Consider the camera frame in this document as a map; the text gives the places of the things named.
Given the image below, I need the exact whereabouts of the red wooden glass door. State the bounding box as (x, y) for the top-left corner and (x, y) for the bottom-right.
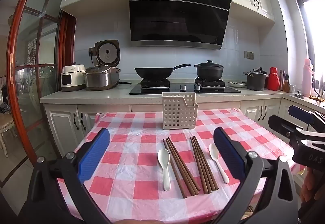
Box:
(0, 0), (77, 189)

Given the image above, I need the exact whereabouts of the black glass gas stove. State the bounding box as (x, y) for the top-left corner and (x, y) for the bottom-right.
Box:
(129, 78), (241, 95)

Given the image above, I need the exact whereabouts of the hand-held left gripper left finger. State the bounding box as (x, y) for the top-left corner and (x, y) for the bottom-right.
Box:
(18, 128), (112, 224)

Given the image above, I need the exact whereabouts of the white dining chair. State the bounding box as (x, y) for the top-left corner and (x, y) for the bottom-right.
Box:
(0, 112), (17, 156)

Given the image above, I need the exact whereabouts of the pink water bottle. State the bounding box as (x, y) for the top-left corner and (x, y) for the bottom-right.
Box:
(302, 59), (314, 98)

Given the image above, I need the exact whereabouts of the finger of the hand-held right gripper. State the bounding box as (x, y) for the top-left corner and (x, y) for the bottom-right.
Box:
(289, 105), (315, 125)
(269, 115), (306, 141)

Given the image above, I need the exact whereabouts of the kitchen window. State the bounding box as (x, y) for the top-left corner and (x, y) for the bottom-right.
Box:
(292, 0), (325, 103)

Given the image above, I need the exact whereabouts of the black wok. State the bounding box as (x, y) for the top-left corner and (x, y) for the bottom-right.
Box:
(134, 64), (191, 79)

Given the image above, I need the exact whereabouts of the black lidded pot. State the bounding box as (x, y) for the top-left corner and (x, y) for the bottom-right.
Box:
(194, 60), (224, 80)

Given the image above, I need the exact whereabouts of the white ceramic spoon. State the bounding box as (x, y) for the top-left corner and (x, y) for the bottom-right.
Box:
(209, 143), (230, 184)
(157, 148), (172, 191)

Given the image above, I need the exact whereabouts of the person's right hand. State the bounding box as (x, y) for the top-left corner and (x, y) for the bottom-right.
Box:
(300, 167), (319, 203)

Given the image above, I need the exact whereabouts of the black range hood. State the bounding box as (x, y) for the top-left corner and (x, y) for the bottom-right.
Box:
(128, 0), (233, 50)

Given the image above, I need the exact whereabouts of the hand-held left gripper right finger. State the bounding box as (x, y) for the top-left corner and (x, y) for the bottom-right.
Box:
(211, 128), (299, 224)

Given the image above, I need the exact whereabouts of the small white cooker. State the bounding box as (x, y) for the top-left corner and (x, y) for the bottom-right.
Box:
(61, 64), (86, 92)

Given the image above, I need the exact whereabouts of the grey stockpot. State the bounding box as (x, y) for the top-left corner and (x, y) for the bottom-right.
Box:
(243, 68), (269, 91)

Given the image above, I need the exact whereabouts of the open steel rice cooker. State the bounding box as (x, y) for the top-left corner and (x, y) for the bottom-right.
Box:
(84, 40), (121, 91)

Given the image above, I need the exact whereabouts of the white plastic utensil basket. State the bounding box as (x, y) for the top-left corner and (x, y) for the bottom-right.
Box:
(162, 92), (199, 130)

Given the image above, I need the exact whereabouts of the red checked tablecloth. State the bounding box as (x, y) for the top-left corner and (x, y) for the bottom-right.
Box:
(57, 109), (306, 224)

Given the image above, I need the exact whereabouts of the red thermos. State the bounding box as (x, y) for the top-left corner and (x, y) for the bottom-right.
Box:
(266, 67), (280, 90)

